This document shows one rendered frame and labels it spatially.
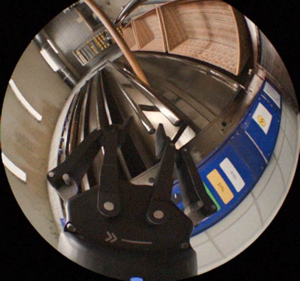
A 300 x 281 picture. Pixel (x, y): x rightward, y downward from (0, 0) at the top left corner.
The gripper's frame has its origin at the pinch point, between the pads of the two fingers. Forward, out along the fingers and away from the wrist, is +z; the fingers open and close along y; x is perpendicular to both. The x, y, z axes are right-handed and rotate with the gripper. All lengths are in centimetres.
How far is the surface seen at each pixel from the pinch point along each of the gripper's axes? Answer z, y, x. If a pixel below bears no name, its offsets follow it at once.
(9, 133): -10, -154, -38
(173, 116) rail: 3.5, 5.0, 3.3
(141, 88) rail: 16.4, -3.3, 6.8
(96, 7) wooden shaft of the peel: 7.2, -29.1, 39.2
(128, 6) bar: 0.8, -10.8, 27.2
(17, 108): 20, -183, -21
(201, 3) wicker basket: 22, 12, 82
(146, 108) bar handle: 12.1, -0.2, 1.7
